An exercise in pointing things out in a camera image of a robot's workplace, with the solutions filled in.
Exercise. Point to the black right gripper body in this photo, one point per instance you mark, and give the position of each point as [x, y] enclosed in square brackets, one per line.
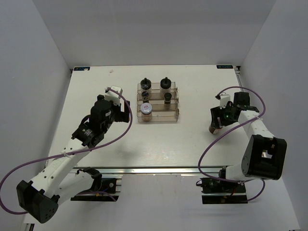
[227, 118]

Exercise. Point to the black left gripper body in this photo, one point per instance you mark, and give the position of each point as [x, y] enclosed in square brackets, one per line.
[116, 112]

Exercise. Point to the white lid jar brown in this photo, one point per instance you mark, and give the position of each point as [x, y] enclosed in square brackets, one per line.
[214, 130]

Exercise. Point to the white lid jar orange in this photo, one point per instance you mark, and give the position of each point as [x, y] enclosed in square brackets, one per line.
[146, 112]

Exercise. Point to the dark spice bottle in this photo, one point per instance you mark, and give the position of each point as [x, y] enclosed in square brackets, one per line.
[145, 96]

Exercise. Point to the white bottle black cap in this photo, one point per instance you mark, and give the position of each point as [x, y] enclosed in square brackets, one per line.
[146, 85]
[165, 86]

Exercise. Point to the black cap spice bottle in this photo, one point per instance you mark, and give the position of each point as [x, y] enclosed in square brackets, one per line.
[167, 98]

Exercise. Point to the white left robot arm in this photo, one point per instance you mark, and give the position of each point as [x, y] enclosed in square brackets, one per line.
[43, 194]

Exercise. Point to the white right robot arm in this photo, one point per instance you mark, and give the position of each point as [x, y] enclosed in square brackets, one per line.
[265, 154]

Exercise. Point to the clear acrylic tiered rack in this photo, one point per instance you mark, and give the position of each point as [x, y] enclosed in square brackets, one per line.
[162, 110]

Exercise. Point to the blue label left corner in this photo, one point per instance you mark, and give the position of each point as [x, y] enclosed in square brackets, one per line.
[81, 68]

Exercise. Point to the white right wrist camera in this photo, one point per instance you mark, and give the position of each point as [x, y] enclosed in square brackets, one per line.
[224, 99]

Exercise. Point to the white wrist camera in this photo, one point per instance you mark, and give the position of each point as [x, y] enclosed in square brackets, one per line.
[224, 99]
[112, 96]

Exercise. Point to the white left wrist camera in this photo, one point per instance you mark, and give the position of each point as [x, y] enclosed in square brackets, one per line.
[112, 96]

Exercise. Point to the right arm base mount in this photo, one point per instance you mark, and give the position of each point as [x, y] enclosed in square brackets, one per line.
[217, 190]

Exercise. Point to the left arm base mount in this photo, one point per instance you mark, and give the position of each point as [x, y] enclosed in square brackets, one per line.
[102, 189]

